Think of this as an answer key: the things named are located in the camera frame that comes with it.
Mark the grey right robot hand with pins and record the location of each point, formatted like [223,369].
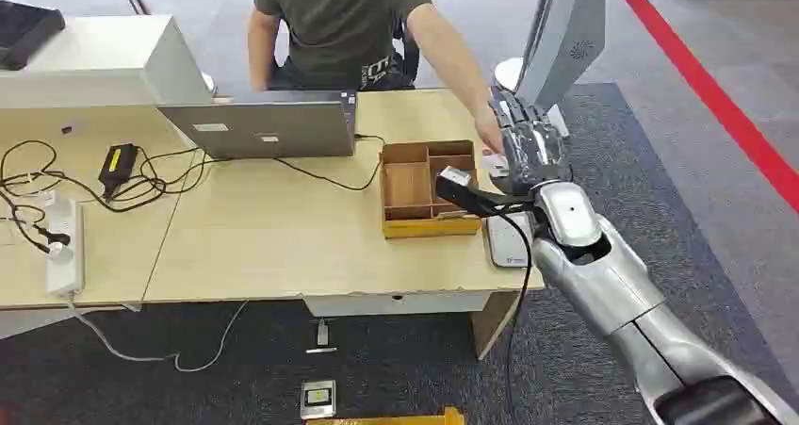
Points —
[530,144]

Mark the person's left hand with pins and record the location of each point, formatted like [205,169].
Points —
[490,132]

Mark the white card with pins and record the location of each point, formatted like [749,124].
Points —
[495,162]

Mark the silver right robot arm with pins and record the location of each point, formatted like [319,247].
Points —
[624,285]

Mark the white round kiosk base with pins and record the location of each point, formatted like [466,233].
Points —
[509,72]

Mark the wooden card box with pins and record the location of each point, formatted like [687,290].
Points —
[409,188]

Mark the white flat device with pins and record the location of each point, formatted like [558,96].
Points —
[504,247]

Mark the black office chair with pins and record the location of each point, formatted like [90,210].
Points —
[409,54]

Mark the grey kiosk stand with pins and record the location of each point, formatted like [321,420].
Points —
[562,35]

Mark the person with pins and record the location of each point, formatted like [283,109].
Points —
[340,29]

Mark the red floor tape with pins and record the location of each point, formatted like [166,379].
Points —
[718,97]

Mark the grey laptop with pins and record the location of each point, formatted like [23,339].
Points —
[268,129]

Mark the pale wooden desk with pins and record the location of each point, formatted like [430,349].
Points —
[299,247]
[112,253]

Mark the yellow wooden block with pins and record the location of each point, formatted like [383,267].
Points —
[399,420]

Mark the metal floor socket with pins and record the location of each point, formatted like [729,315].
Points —
[318,400]

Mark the black power adapter yellow label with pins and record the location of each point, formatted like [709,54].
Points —
[118,165]

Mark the grey cabinet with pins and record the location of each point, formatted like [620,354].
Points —
[93,60]

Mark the white power strip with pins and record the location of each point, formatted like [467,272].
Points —
[65,266]

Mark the black plug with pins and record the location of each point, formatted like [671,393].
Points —
[55,237]

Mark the black case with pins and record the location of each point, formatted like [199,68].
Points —
[22,32]

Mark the small metal floor bracket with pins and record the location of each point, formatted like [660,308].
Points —
[322,335]

